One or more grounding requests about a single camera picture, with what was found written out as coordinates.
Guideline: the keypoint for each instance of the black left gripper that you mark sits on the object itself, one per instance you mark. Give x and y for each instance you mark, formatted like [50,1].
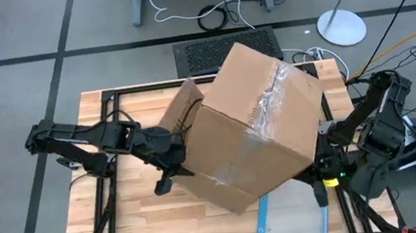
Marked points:
[162,150]

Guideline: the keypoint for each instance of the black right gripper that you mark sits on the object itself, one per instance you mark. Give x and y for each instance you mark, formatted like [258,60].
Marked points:
[329,167]

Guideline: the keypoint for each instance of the mesh pouch with blue trim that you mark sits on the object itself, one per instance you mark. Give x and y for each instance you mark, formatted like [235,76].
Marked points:
[290,222]

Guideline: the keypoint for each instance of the brown cardboard box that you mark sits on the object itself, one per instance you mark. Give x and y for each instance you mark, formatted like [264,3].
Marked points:
[236,145]

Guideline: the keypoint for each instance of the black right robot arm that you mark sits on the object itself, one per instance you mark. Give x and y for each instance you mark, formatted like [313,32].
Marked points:
[385,129]

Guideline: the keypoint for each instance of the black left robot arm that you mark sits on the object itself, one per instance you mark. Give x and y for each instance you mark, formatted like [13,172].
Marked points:
[73,136]

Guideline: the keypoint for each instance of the small yellow tag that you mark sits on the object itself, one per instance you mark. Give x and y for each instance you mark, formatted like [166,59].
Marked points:
[331,182]

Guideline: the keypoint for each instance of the grey mounting plate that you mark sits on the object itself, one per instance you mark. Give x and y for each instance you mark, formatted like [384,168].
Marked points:
[324,128]

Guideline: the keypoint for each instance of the red clamp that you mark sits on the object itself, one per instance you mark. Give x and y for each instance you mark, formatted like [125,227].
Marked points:
[407,231]

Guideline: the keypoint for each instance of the white printed box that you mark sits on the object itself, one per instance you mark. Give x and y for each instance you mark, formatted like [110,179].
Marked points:
[410,132]

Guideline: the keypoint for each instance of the black perforated computer tower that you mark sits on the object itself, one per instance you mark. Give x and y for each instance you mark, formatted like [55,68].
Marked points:
[196,57]

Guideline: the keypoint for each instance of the white power strip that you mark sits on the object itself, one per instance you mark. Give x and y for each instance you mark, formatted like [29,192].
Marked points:
[319,53]

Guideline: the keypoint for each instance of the white round-base pole stand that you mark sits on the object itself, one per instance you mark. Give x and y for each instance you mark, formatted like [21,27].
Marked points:
[341,27]

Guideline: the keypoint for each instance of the black metal table frame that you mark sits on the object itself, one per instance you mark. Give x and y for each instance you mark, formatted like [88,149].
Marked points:
[140,88]

